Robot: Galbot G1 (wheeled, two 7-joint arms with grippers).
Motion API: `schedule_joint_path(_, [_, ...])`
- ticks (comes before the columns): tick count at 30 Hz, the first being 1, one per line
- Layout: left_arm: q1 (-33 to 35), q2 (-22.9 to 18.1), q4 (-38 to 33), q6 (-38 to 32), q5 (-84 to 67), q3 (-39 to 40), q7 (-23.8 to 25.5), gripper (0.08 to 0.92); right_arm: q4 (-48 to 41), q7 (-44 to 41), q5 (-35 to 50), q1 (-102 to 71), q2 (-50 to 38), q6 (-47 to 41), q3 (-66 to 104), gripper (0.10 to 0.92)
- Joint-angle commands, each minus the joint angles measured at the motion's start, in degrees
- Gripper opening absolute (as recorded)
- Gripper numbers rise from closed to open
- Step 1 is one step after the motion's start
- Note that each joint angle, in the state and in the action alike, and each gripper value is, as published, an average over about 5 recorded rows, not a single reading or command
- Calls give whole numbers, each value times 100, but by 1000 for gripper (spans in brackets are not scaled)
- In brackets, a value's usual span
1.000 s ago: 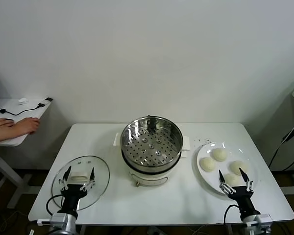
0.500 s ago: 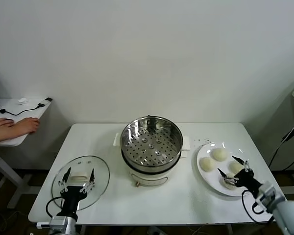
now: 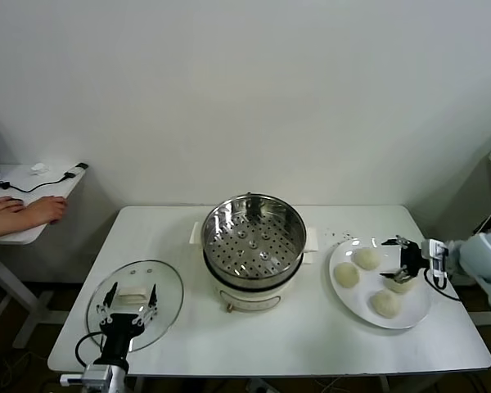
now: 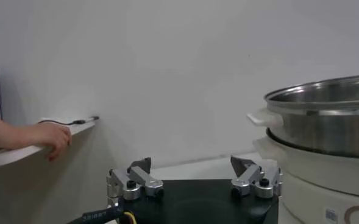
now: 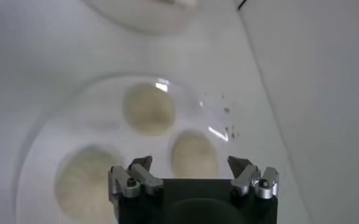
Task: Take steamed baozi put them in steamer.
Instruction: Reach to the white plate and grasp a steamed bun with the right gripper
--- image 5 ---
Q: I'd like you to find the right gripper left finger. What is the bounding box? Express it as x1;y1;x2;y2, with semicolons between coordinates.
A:
107;155;165;203

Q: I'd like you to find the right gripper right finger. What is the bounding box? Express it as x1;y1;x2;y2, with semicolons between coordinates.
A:
226;155;280;201

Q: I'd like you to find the white steamed baozi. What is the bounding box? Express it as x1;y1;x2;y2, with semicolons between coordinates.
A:
54;145;122;223
170;130;219;180
121;82;177;138

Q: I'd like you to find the white round plate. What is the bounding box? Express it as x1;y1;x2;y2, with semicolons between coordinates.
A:
14;72;259;224

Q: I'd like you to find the white electric cooking pot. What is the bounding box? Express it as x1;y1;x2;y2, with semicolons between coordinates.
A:
81;0;203;35

